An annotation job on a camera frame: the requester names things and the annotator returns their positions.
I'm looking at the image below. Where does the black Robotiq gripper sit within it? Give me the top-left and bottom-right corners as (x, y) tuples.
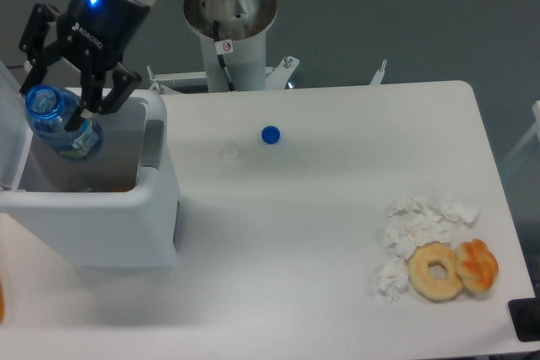
(18, 0), (151, 132)

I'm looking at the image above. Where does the clear blue plastic bottle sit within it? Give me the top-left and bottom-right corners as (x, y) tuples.
(24, 84), (103, 160)

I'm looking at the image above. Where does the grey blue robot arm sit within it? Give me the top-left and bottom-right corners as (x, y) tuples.
(19, 0), (157, 132)

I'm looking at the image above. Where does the white trash can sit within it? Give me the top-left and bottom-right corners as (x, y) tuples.
(1, 69), (181, 268)

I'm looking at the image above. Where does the white bottle cap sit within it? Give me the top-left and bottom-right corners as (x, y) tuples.
(219, 145), (240, 161)

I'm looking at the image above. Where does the blue bottle cap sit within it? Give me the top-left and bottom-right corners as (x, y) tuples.
(261, 126), (281, 145)

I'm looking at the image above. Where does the orange object at edge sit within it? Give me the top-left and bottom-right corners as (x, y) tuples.
(0, 281), (5, 324)

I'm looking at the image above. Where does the small crumpled white tissue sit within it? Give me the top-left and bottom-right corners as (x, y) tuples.
(374, 257), (409, 303)

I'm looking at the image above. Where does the orange glazed bun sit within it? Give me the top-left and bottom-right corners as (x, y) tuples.
(455, 239), (499, 294)

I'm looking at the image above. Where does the black device at edge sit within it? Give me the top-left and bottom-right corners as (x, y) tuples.
(508, 298), (539, 342)

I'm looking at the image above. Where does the black cable on pedestal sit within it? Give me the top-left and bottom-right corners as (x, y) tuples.
(213, 19), (236, 92)

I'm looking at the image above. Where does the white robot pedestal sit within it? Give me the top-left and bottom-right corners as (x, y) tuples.
(184, 0), (300, 93)

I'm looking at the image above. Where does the plain ring donut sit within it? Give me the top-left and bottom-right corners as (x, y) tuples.
(408, 243), (463, 302)

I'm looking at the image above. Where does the white frame at right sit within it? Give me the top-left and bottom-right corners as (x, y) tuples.
(501, 101), (539, 179)

